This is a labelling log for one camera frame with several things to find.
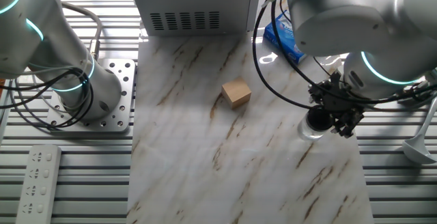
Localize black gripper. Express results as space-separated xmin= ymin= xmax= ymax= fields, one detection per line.
xmin=308 ymin=72 xmax=365 ymax=139

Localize clear glass jar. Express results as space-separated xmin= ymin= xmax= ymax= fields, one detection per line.
xmin=296 ymin=116 xmax=330 ymax=141

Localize blue tissue pack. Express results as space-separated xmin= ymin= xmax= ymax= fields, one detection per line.
xmin=263 ymin=10 xmax=307 ymax=65

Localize metal clamp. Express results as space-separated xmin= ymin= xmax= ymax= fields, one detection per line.
xmin=395 ymin=80 xmax=437 ymax=107

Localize wooden block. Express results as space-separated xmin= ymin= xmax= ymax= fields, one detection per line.
xmin=221 ymin=76 xmax=253 ymax=110

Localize white power strip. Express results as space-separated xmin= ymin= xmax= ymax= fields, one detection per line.
xmin=15 ymin=144 xmax=63 ymax=224

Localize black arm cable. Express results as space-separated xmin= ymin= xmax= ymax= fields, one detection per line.
xmin=251 ymin=0 xmax=437 ymax=111

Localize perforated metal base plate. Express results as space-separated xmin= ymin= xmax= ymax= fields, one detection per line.
xmin=46 ymin=58 xmax=137 ymax=132

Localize black base cable bundle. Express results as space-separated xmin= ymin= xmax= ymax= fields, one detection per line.
xmin=0 ymin=66 xmax=96 ymax=129

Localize grey base cable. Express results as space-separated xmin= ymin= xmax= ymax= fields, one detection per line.
xmin=61 ymin=1 xmax=104 ymax=63

